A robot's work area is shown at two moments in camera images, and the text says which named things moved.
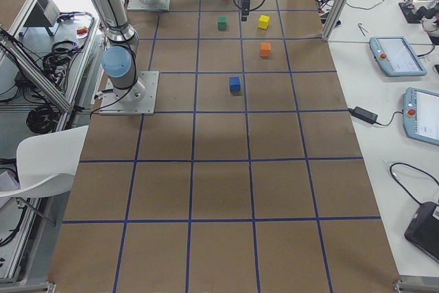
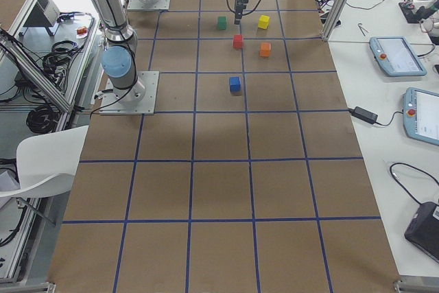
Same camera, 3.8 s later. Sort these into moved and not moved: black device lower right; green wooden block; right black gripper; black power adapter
Moved: right black gripper
Not moved: green wooden block; black device lower right; black power adapter
